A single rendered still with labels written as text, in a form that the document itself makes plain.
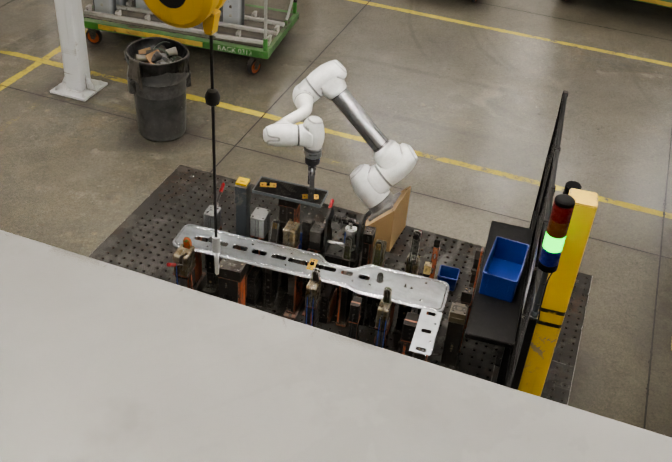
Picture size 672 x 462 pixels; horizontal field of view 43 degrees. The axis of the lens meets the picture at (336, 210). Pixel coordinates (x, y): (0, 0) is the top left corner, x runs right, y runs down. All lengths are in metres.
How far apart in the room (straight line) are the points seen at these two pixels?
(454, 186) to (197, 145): 2.07
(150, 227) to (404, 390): 4.70
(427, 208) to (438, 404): 6.15
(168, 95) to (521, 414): 6.58
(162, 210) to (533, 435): 4.84
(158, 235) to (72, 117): 2.77
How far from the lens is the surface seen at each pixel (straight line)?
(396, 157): 4.61
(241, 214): 4.51
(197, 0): 1.51
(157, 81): 6.65
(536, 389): 3.62
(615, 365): 5.45
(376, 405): 0.19
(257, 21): 8.37
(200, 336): 0.20
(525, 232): 4.51
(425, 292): 4.05
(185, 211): 4.99
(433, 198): 6.45
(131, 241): 4.79
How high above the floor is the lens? 3.64
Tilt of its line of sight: 36 degrees down
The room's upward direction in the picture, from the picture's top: 4 degrees clockwise
